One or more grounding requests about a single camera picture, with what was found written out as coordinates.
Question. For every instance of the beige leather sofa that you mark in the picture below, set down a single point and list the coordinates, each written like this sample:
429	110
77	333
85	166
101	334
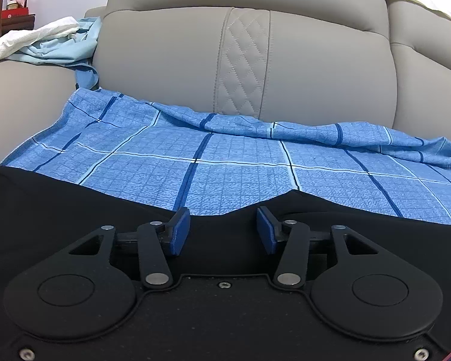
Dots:
304	56

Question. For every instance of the white jar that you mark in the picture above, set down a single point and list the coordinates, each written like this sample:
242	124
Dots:
12	4

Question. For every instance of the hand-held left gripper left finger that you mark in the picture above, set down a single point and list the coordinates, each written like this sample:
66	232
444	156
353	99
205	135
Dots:
180	233

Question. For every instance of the dark wooden cabinet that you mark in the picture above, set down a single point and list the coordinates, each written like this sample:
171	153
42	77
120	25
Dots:
7	26

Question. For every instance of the light blue cloth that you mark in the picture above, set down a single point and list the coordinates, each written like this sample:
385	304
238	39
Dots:
64	45

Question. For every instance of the red box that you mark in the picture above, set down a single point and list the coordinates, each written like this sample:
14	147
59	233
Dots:
14	13

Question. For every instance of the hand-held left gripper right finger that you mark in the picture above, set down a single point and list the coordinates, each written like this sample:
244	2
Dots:
267	233

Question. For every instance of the black pants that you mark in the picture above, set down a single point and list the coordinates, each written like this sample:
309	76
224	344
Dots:
52	210

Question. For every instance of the blue checked blanket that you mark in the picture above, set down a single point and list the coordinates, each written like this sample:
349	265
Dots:
244	165

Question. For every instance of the white towel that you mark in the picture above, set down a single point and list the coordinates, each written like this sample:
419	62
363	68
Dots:
26	37

